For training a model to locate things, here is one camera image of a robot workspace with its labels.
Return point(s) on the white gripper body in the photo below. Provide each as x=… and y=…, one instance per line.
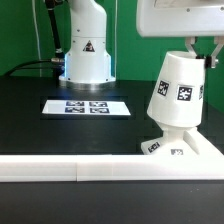
x=180, y=18

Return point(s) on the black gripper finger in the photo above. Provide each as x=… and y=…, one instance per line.
x=189, y=44
x=212, y=60

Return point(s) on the white lamp shade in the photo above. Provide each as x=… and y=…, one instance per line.
x=177, y=98

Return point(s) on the white lamp base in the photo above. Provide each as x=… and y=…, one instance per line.
x=172, y=142

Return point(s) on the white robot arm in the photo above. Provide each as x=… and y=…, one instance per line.
x=88, y=64

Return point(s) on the white marker sheet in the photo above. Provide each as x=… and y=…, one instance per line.
x=74, y=107

